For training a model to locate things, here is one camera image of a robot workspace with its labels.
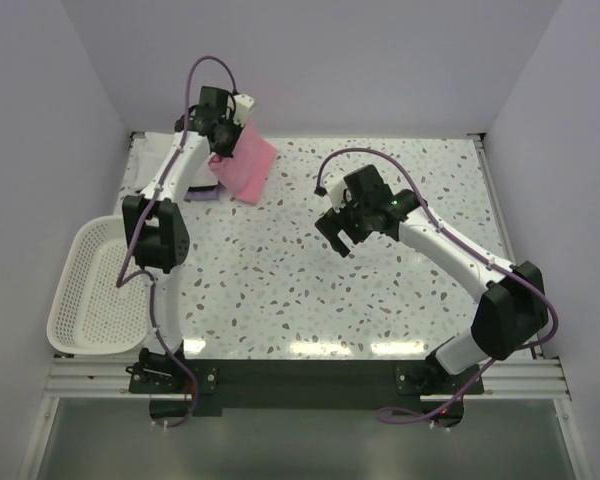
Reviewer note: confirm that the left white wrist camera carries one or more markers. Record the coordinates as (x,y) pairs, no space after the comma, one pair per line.
(243,107)

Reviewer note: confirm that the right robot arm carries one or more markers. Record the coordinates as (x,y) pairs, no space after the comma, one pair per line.
(509,306)

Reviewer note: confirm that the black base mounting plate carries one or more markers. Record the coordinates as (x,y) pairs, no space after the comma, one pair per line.
(208,388)

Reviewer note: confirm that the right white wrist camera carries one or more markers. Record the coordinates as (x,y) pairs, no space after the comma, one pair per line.
(336,190)

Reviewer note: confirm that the white perforated plastic basket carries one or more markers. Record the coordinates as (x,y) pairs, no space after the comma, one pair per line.
(90,315)

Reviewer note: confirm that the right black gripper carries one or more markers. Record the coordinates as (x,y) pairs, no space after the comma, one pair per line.
(340,226)

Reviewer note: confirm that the folded white t shirt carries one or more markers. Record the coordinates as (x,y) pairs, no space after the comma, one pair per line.
(153,152)

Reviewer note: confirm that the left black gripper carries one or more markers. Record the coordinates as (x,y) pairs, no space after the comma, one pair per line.
(225,138)

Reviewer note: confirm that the pink t shirt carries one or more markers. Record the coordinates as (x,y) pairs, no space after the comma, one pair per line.
(244,174)

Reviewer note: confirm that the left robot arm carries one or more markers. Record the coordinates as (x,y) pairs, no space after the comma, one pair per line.
(157,238)

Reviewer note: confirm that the folded purple t shirt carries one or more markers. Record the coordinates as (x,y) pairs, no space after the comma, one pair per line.
(207,196)

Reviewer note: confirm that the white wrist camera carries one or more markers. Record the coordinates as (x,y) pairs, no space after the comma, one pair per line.
(243,107)
(336,190)

